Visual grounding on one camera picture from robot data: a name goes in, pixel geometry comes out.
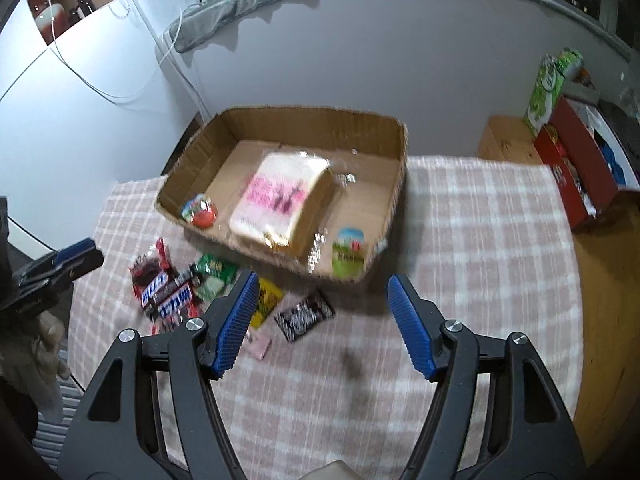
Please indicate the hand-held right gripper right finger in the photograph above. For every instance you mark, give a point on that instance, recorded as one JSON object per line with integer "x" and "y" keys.
{"x": 410, "y": 320}

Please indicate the person's left hand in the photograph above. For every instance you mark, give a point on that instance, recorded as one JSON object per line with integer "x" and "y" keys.
{"x": 45, "y": 360}

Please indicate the green patterned snack packet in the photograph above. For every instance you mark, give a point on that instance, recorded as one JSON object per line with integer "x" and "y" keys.
{"x": 218, "y": 267}

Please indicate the cardboard box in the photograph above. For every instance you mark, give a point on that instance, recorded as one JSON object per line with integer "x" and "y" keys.
{"x": 365, "y": 150}

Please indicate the clear red-edged cake packet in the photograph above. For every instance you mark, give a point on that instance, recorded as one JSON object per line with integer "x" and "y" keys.
{"x": 146, "y": 267}

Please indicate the sliced bread packet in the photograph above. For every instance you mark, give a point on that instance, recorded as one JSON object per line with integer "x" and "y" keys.
{"x": 280, "y": 200}

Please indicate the striped rug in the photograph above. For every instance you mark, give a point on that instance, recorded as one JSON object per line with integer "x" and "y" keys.
{"x": 50, "y": 427}

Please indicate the green carton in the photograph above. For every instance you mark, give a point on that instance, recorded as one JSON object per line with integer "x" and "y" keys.
{"x": 547, "y": 90}

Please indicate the red box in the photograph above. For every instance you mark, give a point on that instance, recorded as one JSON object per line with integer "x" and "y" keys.
{"x": 575, "y": 170}

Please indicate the pink plaid blanket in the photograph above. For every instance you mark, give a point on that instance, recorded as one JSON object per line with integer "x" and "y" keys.
{"x": 475, "y": 260}

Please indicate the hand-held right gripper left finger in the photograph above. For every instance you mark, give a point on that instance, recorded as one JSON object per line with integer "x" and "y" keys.
{"x": 235, "y": 325}

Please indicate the yellow snack packet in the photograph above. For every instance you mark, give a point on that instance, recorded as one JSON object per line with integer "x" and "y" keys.
{"x": 266, "y": 302}

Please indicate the thin brown chocolate bar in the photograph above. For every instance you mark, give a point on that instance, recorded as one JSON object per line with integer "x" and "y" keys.
{"x": 183, "y": 276}

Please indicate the pink snack packet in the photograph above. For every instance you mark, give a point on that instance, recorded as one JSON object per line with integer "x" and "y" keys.
{"x": 258, "y": 345}

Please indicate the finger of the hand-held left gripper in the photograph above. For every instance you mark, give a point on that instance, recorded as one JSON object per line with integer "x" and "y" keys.
{"x": 72, "y": 252}
{"x": 86, "y": 263}

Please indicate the plain green snack packet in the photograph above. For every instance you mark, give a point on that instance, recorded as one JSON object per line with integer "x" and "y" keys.
{"x": 210, "y": 288}

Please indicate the grey padded cover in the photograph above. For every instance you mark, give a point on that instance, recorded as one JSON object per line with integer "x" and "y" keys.
{"x": 230, "y": 5}

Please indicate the red chocolate egg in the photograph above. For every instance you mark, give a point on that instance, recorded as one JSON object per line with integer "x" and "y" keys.
{"x": 201, "y": 214}

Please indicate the green label snack cup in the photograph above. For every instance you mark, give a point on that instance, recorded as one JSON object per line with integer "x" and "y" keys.
{"x": 350, "y": 255}

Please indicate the black white snack packet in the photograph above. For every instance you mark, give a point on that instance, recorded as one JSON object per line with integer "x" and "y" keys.
{"x": 304, "y": 316}

